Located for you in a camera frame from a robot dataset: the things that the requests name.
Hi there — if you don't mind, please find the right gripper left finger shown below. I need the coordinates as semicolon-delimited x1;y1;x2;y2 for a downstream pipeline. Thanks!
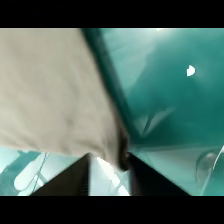
31;152;92;197

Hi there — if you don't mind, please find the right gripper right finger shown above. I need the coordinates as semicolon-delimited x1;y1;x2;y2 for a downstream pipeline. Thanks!
127;152;190;197

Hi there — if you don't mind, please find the beige garment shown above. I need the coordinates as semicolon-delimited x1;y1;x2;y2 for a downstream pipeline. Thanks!
0;28;131;172

